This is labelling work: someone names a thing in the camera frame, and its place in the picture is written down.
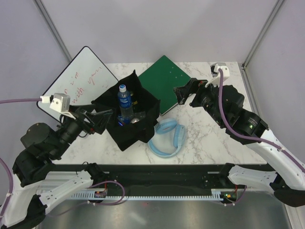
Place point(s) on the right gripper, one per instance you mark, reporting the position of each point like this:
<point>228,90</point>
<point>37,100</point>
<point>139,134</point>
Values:
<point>195,86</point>

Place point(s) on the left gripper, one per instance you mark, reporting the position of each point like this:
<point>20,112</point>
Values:
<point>99,120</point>

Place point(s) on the water bottle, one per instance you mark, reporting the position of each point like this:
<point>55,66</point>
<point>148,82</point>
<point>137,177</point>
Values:
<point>125,103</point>
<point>135,120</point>

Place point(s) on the black canvas bag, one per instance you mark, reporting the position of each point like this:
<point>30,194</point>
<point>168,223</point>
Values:
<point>126,135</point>

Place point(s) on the green glass bottle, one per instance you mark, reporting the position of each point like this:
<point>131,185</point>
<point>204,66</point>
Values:
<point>134,100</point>

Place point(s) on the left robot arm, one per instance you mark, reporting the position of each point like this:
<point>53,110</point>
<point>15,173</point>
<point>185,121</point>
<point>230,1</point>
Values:
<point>26,209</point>

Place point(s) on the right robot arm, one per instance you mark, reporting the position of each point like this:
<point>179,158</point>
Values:
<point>287,179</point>

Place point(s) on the white whiteboard red writing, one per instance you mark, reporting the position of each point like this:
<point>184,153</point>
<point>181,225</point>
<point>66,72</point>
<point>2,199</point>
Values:
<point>84,79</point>

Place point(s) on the light blue headphones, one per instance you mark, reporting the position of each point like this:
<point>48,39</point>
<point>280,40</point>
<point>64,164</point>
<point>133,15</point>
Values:
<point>168,140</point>

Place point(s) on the green ring binder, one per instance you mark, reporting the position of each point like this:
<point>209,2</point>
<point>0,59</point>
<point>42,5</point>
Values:
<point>160,79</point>

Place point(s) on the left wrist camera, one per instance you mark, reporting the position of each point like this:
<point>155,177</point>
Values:
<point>58,102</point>

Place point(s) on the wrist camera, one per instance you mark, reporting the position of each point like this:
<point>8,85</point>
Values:
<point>218,69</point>
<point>58,102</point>

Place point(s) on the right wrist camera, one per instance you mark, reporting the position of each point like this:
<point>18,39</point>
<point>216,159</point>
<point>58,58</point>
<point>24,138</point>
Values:
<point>218,69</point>

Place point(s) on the right corner frame post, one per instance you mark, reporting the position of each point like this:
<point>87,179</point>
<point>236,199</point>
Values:
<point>263,32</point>

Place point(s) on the corner frame post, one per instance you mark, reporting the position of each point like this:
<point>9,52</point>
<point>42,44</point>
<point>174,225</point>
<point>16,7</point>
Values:
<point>51,25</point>
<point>263,32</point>

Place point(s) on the white cable duct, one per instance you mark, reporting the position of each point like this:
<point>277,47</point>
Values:
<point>92,195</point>

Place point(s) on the left corner frame post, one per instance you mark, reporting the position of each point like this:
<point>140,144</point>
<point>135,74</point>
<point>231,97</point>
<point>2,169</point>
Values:
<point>51,25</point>

